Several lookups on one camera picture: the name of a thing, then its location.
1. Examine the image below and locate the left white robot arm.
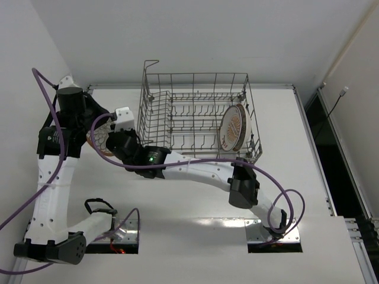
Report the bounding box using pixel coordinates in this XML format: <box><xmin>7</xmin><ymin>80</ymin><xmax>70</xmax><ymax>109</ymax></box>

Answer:
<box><xmin>14</xmin><ymin>86</ymin><xmax>117</xmax><ymax>264</ymax></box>

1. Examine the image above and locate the white plate with orange sunburst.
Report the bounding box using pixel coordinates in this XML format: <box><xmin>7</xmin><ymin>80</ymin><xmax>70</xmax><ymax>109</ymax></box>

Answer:
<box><xmin>219</xmin><ymin>105</ymin><xmax>242</xmax><ymax>152</ymax></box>

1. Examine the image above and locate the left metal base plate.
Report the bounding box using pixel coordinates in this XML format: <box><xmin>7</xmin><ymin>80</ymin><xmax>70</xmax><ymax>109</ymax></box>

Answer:
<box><xmin>25</xmin><ymin>218</ymin><xmax>142</xmax><ymax>246</ymax></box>

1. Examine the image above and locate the metal base plate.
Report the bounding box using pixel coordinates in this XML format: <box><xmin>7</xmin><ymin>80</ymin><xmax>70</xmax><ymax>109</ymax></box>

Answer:
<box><xmin>244</xmin><ymin>219</ymin><xmax>301</xmax><ymax>244</ymax></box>
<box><xmin>25</xmin><ymin>218</ymin><xmax>142</xmax><ymax>246</ymax></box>

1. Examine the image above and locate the black hanging wall cable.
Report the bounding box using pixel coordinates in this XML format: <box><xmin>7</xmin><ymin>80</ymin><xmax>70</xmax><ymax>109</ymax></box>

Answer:
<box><xmin>313</xmin><ymin>86</ymin><xmax>349</xmax><ymax>143</ymax></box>

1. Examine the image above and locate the grey wire dish rack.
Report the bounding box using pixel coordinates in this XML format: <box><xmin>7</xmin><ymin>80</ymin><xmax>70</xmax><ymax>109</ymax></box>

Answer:
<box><xmin>136</xmin><ymin>60</ymin><xmax>263</xmax><ymax>163</ymax></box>

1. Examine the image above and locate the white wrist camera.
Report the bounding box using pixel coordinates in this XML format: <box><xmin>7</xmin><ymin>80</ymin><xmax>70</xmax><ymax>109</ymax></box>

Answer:
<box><xmin>114</xmin><ymin>106</ymin><xmax>135</xmax><ymax>132</ymax></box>
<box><xmin>58</xmin><ymin>75</ymin><xmax>75</xmax><ymax>89</ymax></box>

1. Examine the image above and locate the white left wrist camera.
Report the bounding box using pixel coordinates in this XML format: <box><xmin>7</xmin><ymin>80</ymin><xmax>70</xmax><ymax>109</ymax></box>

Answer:
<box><xmin>58</xmin><ymin>75</ymin><xmax>75</xmax><ymax>89</ymax></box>

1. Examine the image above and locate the floral plate with orange rim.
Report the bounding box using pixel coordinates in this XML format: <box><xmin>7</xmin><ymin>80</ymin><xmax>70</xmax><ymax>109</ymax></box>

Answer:
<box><xmin>94</xmin><ymin>118</ymin><xmax>113</xmax><ymax>157</ymax></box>

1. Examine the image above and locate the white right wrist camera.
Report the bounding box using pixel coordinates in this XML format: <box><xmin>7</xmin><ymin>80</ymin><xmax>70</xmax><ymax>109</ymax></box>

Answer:
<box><xmin>114</xmin><ymin>106</ymin><xmax>135</xmax><ymax>132</ymax></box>

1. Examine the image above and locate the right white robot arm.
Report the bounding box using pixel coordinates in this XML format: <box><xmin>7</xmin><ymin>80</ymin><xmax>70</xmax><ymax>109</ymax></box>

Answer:
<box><xmin>106</xmin><ymin>130</ymin><xmax>293</xmax><ymax>239</ymax></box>

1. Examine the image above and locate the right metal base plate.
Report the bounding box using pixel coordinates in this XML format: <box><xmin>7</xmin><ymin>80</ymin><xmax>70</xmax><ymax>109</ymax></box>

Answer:
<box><xmin>244</xmin><ymin>219</ymin><xmax>301</xmax><ymax>244</ymax></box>

